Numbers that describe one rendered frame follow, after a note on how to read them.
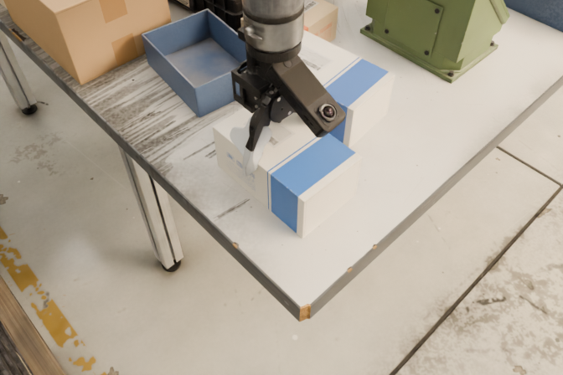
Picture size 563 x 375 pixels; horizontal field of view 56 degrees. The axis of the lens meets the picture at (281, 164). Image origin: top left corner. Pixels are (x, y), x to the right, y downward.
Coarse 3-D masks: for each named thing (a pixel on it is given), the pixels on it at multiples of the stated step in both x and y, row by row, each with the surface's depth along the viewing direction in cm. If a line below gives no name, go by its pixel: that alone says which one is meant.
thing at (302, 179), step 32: (224, 128) 80; (288, 128) 80; (224, 160) 84; (288, 160) 76; (320, 160) 76; (352, 160) 76; (256, 192) 81; (288, 192) 73; (320, 192) 73; (352, 192) 81; (288, 224) 79
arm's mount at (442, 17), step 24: (384, 0) 103; (408, 0) 98; (432, 0) 95; (456, 0) 91; (480, 0) 90; (384, 24) 107; (408, 24) 102; (432, 24) 97; (456, 24) 94; (480, 24) 96; (408, 48) 105; (432, 48) 100; (456, 48) 96; (480, 48) 103; (432, 72) 103; (456, 72) 102
